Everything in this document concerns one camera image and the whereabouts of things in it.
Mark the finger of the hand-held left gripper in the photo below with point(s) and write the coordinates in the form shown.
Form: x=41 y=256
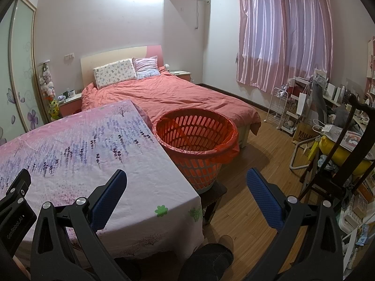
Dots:
x=19 y=186

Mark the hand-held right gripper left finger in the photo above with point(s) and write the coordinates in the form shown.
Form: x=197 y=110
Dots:
x=108 y=199

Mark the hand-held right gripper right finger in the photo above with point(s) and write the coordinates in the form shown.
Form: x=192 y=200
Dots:
x=263 y=202

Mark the floral lavender tablecloth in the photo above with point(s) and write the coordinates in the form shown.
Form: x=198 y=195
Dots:
x=117 y=166

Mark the dark wooden stool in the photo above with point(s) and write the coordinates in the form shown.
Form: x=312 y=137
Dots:
x=214 y=191

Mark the yellow paper bag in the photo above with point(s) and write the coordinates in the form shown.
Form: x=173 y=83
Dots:
x=311 y=150

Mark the white trolley shelf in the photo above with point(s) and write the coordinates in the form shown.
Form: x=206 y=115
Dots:
x=288 y=127

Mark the brown paper bag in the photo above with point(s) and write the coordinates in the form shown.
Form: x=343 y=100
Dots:
x=303 y=133

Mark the person's leg dark trousers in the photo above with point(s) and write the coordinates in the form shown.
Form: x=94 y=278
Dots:
x=208 y=260

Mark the yellow green plush toy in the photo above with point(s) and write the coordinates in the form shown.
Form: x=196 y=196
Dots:
x=54 y=109

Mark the yellow cushion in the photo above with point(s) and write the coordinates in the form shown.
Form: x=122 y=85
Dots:
x=337 y=150

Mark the pink nightstand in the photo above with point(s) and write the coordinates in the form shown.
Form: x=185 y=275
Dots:
x=183 y=76
x=70 y=106

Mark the dark wooden chair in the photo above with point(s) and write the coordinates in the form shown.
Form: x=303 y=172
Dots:
x=348 y=152

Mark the white paper bag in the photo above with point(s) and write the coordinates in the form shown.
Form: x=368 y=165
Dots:
x=301 y=104

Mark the hanging plush toys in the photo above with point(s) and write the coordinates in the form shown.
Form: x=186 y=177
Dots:
x=47 y=80

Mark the grey garment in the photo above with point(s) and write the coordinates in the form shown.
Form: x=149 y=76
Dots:
x=319 y=99

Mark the flower print wardrobe door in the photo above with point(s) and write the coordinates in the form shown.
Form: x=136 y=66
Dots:
x=20 y=64

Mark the floral white pillow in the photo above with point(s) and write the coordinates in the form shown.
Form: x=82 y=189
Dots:
x=114 y=73

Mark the salmon duvet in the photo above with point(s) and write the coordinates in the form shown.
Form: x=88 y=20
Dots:
x=181 y=93

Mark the pink striped pillow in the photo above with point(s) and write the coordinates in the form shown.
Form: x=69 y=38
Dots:
x=146 y=66

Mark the bed with pink duvet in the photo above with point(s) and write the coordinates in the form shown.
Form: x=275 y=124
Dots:
x=111 y=57

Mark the pink striped curtain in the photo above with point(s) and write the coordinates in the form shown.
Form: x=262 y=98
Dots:
x=287 y=35

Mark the white tube frame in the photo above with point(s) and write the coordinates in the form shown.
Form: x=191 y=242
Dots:
x=291 y=158

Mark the white wall switch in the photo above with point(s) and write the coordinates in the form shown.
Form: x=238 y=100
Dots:
x=69 y=56

